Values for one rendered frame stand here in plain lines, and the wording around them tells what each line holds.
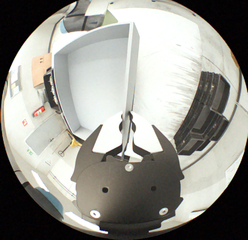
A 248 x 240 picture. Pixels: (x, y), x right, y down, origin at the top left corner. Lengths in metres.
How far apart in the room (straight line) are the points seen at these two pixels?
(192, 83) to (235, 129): 2.44
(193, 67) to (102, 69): 0.53
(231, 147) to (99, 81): 2.90
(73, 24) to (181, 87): 0.72
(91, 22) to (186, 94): 0.70
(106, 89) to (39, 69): 3.12
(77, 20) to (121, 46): 0.40
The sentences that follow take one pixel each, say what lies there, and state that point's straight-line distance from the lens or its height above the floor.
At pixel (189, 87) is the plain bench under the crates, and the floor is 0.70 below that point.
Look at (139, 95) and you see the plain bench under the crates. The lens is 0.51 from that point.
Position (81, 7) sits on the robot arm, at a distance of 0.51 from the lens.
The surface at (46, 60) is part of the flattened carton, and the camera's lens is 3.27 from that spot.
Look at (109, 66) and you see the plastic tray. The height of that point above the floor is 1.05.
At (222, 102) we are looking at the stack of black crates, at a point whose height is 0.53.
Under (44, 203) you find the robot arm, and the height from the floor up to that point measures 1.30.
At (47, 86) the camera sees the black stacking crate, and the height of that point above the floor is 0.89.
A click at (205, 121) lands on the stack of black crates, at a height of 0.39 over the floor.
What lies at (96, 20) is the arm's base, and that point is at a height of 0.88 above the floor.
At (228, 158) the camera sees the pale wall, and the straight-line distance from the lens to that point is 2.86.
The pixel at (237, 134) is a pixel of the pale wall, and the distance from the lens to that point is 2.79.
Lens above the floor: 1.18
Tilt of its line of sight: 54 degrees down
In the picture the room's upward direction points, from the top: 151 degrees counter-clockwise
